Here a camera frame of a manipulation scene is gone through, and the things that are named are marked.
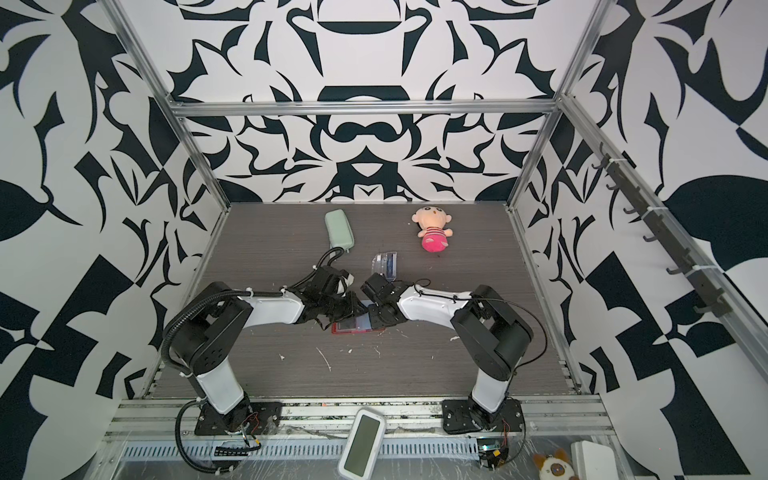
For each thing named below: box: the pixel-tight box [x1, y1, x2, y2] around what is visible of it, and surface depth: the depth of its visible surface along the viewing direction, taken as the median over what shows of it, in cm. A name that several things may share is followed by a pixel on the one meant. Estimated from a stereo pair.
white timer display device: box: [338, 408, 386, 480], surface depth 68 cm
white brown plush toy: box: [533, 448, 580, 480], surface depth 68 cm
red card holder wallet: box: [331, 313, 385, 334], surface depth 91 cm
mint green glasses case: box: [324, 208, 355, 251], surface depth 111 cm
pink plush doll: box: [411, 206, 454, 253], surface depth 109 cm
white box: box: [571, 440, 618, 480], surface depth 68 cm
